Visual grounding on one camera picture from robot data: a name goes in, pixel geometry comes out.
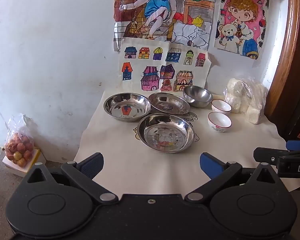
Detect large steel plate with ears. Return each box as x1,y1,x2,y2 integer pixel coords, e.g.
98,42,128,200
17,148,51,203
137,114,198,154

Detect brown wooden frame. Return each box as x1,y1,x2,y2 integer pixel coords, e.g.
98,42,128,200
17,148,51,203
264,0,300,137

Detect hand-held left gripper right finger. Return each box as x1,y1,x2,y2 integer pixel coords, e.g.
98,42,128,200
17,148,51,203
185,152,277,202

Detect drawing of child with fan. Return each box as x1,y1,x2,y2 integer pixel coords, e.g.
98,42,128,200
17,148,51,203
112,0,217,53

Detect steel plate embossed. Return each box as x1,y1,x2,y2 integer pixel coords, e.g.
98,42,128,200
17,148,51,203
148,92,191,116

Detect white bowl red rim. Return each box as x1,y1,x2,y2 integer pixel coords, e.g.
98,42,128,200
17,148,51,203
211,99,232,116
207,112,232,133

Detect drawing of child with teddy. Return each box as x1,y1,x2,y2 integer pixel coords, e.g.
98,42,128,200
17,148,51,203
213,0,271,61

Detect plastic bag of red fruit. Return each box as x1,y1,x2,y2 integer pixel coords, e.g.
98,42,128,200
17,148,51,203
4,113,36,168

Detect drawing of coloured houses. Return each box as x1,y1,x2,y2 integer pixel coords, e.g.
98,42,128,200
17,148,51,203
117,37,212,93

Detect white foam box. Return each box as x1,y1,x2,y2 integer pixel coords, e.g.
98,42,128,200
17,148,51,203
2,148,47,179

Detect plastic bag of white buns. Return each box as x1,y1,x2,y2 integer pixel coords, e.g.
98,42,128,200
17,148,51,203
223,77,268,125

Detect plain steel plate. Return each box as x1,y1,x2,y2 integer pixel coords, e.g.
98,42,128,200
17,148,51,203
103,92,152,122

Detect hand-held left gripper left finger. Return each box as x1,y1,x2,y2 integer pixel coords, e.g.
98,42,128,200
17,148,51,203
26,152,118,204

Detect steel bowl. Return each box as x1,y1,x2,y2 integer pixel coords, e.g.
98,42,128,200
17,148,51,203
183,85,213,108

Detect white printed cloth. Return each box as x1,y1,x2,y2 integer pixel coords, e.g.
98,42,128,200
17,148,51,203
74,90,287,198

